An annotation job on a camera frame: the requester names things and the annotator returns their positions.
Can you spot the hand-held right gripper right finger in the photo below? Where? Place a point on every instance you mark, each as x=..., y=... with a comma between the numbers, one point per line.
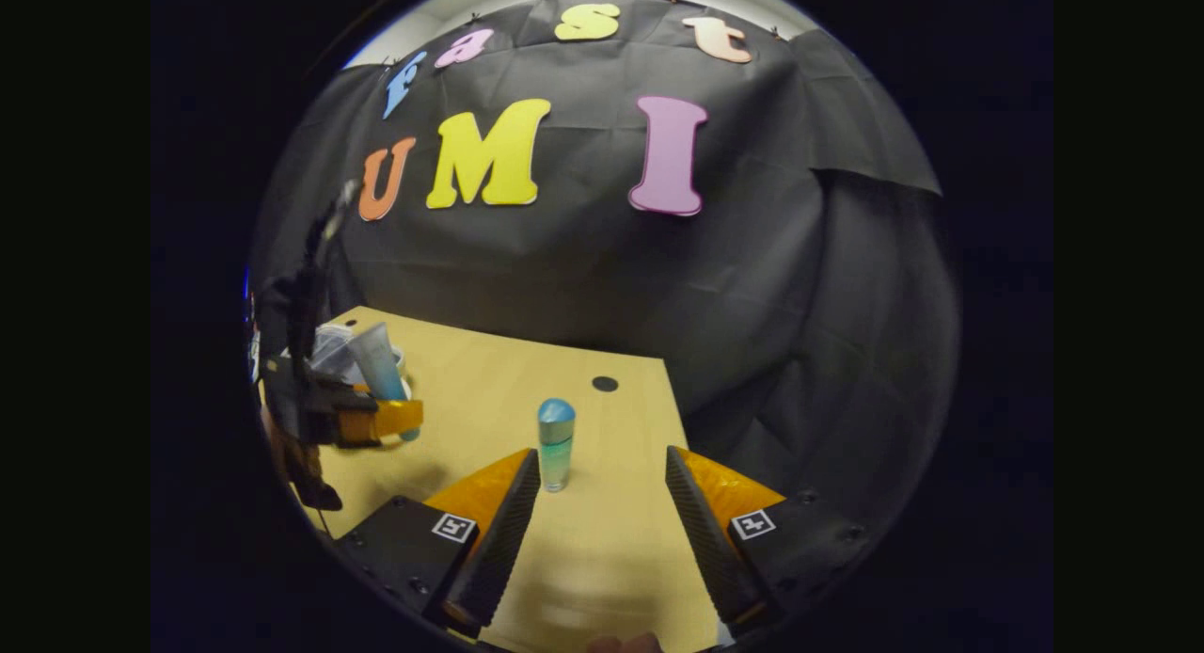
x=705, y=559

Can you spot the teal clear bottle blue cap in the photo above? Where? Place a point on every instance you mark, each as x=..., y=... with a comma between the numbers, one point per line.
x=555, y=444

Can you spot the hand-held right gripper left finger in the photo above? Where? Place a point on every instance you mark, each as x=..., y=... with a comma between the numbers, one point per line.
x=499, y=559

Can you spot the black backdrop cloth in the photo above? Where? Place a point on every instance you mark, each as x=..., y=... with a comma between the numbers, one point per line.
x=564, y=277

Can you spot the light blue cream tube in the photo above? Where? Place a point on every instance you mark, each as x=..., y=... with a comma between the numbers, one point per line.
x=378, y=361

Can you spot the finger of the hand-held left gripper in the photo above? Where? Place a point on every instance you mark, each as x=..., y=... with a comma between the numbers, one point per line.
x=400, y=418

